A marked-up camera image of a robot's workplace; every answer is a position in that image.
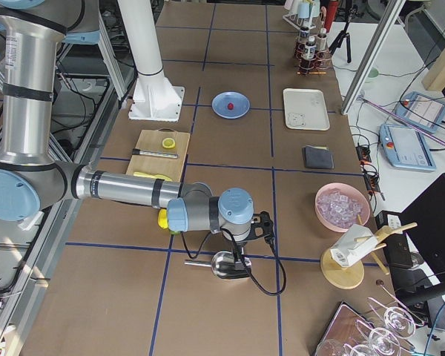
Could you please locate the copper wire bottle rack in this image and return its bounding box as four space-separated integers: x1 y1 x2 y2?
294 40 332 75

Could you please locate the black monitor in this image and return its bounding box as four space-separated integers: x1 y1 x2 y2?
400 173 445 306

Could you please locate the dark drink bottle three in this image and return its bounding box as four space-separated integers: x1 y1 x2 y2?
298 26 310 45

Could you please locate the blue teach pendant far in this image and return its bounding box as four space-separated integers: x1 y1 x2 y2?
395 91 445 134

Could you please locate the wooden round stand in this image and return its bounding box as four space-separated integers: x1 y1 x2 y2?
320 222 418 289

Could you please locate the cream bear tray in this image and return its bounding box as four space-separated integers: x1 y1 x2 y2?
283 88 330 131

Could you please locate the blue teach pendant near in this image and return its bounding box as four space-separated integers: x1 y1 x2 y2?
379 124 437 172

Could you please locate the lemon half slice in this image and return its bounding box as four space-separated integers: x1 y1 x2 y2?
162 137 176 150

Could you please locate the yellow plastic knife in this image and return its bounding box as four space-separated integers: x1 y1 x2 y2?
133 171 173 182

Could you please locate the dark drink bottle one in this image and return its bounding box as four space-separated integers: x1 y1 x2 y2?
303 36 316 61

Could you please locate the wooden cutting board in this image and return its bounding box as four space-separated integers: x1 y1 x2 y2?
126 130 191 182

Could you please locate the blue teach pendant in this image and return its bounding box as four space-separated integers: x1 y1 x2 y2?
395 91 445 134
379 124 437 172

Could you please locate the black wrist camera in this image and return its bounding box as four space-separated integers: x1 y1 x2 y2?
246 211 274 244

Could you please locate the green small bowl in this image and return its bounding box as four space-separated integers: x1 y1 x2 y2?
366 67 379 83

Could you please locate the grey folded cloth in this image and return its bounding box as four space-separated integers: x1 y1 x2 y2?
303 146 334 169

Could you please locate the blue round plate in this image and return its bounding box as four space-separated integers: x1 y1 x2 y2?
211 91 250 119

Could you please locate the wine glass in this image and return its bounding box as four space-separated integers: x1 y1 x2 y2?
368 280 425 340

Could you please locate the yellow lemon back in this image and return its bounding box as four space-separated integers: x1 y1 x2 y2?
157 208 168 230

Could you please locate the white wire cup rack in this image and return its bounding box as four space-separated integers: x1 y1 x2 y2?
283 0 321 30

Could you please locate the metal ice scoop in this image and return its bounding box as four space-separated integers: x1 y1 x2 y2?
185 251 249 280

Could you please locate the red cylinder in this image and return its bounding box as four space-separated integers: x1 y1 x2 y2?
324 0 339 33

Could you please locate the steel knife sharpener rod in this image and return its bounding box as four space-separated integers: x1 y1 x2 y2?
132 148 179 159

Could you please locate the aluminium frame post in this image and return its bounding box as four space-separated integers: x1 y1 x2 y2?
340 0 406 115

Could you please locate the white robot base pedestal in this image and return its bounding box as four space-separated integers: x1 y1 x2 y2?
119 1 185 122

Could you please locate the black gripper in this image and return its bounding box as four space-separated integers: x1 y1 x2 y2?
231 240 249 271

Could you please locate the white paper carton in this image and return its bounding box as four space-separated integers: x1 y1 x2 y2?
330 224 378 268

